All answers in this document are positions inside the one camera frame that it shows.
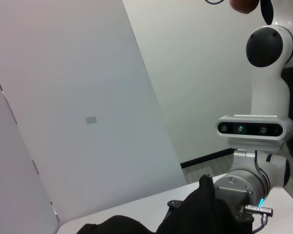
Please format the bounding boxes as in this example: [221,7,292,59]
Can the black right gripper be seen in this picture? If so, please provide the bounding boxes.
[228,204,254,234]

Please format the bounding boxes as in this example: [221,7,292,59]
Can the black bag with brown straps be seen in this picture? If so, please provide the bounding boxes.
[77,174,237,234]

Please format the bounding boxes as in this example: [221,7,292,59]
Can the black baseboard strip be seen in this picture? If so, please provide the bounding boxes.
[180,147,235,169]

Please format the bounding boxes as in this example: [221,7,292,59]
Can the reddish brown rounded object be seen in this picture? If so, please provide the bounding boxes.
[229,0,259,15]

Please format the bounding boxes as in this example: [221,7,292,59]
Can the silver right gripper cable connector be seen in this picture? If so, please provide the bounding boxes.
[244,204,274,231]

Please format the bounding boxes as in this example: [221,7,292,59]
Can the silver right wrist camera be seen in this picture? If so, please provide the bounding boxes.
[215,114,293,170]

